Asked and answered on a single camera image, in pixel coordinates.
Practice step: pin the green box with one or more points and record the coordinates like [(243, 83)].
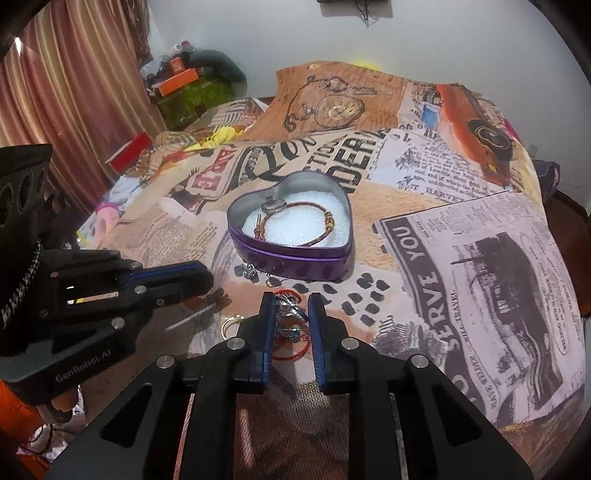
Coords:
[(194, 104)]

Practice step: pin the purple cloth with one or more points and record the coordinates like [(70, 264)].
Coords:
[(547, 177)]

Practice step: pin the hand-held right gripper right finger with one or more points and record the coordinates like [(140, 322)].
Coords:
[(316, 341)]

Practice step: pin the orange box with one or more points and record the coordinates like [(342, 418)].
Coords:
[(173, 83)]

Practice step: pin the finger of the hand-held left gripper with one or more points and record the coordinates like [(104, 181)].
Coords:
[(115, 262), (184, 284)]

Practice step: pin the silver charm jewelry piece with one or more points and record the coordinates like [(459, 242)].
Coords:
[(291, 308)]

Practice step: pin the pink cloth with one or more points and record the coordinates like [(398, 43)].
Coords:
[(106, 217)]

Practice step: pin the dark green bag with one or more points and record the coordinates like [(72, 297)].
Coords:
[(217, 64)]

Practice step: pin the yellow cloth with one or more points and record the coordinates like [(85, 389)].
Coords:
[(217, 136)]

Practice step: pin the silver earring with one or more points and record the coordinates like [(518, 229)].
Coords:
[(248, 271)]

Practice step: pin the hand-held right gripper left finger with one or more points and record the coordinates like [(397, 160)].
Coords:
[(268, 341)]

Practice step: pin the thin hoop earring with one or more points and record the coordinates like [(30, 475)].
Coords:
[(273, 281)]

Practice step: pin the purple heart-shaped tin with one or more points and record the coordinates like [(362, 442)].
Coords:
[(295, 261)]

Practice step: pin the newspaper printed blanket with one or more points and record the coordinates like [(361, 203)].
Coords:
[(461, 277)]

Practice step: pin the white foam pad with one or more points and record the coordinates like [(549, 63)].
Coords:
[(286, 226)]

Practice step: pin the thin white stick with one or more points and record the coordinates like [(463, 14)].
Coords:
[(187, 319)]

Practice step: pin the red box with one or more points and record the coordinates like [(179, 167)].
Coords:
[(131, 150)]

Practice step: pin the striped brown curtain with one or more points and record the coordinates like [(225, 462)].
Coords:
[(69, 92)]

